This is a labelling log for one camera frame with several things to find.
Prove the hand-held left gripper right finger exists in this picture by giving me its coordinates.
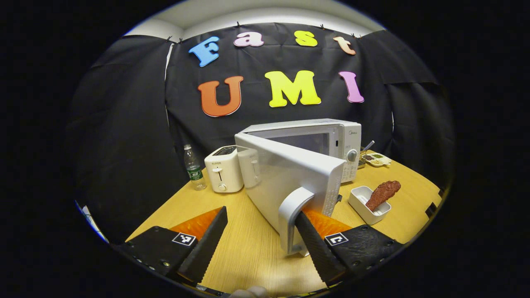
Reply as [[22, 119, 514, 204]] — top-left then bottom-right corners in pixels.
[[294, 207, 404, 287]]

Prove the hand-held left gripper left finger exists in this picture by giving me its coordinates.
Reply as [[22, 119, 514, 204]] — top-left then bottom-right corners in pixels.
[[116, 206, 229, 286]]

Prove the white microwave oven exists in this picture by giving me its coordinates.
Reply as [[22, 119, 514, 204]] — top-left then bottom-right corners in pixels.
[[234, 119, 362, 256]]

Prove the brown roast meat piece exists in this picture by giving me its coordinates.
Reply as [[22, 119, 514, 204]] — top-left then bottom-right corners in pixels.
[[365, 180, 401, 211]]

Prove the white rectangular tray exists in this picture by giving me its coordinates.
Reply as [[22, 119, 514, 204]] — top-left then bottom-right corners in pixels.
[[348, 186, 392, 226]]

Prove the clear plastic water bottle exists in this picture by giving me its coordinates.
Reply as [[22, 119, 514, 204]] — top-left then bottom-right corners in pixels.
[[183, 144, 207, 191]]

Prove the white toaster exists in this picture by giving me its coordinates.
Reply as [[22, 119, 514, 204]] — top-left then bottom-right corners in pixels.
[[204, 146, 245, 193]]

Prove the white divided snack plate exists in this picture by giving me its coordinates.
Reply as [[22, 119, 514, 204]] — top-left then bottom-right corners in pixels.
[[364, 152, 392, 167]]

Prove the black backdrop cloth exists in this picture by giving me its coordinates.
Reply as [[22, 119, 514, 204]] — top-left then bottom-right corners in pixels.
[[68, 23, 456, 245]]

